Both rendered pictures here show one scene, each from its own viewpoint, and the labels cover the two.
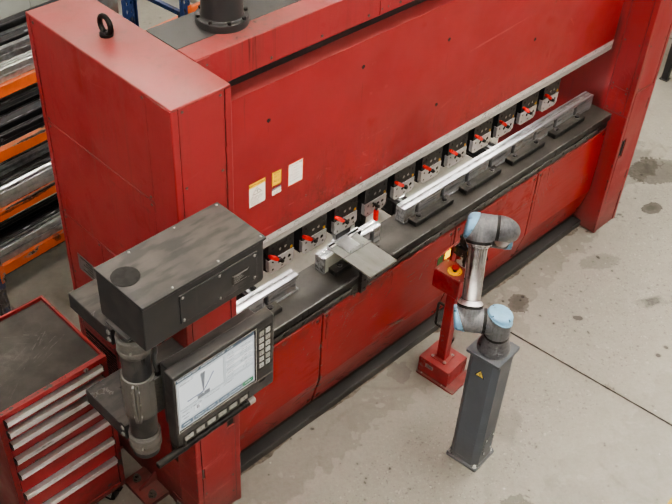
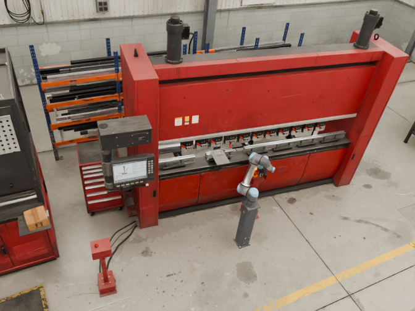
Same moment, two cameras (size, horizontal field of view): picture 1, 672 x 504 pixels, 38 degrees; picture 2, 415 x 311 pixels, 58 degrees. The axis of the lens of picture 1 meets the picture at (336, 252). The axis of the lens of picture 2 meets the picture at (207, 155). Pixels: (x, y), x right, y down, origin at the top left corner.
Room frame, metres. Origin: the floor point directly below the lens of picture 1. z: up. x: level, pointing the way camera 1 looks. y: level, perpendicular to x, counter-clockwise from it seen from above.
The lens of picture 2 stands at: (-0.05, -1.45, 4.13)
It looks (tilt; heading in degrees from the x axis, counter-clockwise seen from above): 40 degrees down; 23
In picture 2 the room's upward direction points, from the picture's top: 7 degrees clockwise
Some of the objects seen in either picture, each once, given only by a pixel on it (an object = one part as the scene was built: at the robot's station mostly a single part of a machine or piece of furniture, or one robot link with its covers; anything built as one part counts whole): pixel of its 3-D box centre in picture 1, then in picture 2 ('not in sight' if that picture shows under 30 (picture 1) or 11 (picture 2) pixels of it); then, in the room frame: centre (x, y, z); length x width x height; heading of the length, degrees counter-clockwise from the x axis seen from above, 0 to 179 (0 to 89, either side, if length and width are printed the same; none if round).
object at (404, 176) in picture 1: (398, 177); (243, 136); (3.81, -0.28, 1.18); 0.15 x 0.09 x 0.17; 137
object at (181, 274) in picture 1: (187, 344); (126, 157); (2.30, 0.49, 1.53); 0.51 x 0.25 x 0.85; 138
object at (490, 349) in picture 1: (495, 340); (251, 200); (3.10, -0.75, 0.82); 0.15 x 0.15 x 0.10
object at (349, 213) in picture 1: (339, 211); (215, 140); (3.52, 0.00, 1.18); 0.15 x 0.09 x 0.17; 137
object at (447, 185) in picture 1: (502, 152); (296, 141); (4.46, -0.88, 0.92); 1.67 x 0.06 x 0.10; 137
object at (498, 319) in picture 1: (497, 321); (252, 194); (3.10, -0.74, 0.94); 0.13 x 0.12 x 0.14; 85
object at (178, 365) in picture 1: (216, 371); (133, 169); (2.28, 0.39, 1.42); 0.45 x 0.12 x 0.36; 138
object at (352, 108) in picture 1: (446, 71); (268, 103); (4.01, -0.46, 1.66); 3.00 x 0.08 x 0.80; 137
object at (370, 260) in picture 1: (363, 255); (220, 157); (3.44, -0.13, 1.00); 0.26 x 0.18 x 0.01; 47
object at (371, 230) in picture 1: (348, 246); (219, 153); (3.58, -0.06, 0.92); 0.39 x 0.06 x 0.10; 137
